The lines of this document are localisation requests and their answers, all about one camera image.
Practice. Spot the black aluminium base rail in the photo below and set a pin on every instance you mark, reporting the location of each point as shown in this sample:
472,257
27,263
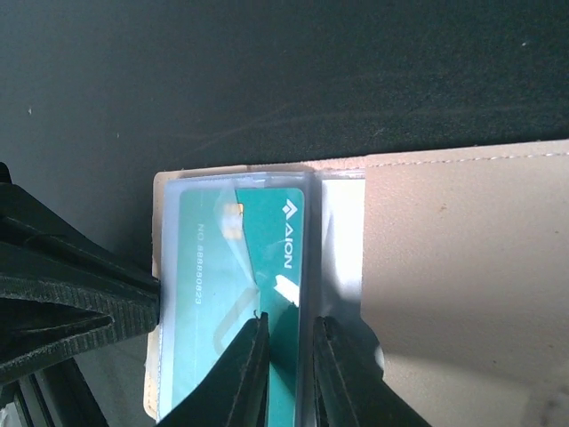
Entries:
55,396

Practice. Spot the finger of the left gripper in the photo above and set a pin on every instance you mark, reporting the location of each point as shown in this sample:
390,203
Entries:
28,224
44,322

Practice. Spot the teal AION card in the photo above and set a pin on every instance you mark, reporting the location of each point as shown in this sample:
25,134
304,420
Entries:
239,253

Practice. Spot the beige leather card holder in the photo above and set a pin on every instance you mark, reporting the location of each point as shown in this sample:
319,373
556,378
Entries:
448,268

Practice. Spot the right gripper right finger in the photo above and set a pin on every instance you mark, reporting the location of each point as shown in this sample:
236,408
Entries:
349,390

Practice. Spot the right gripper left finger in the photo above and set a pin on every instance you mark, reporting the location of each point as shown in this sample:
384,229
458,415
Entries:
235,391

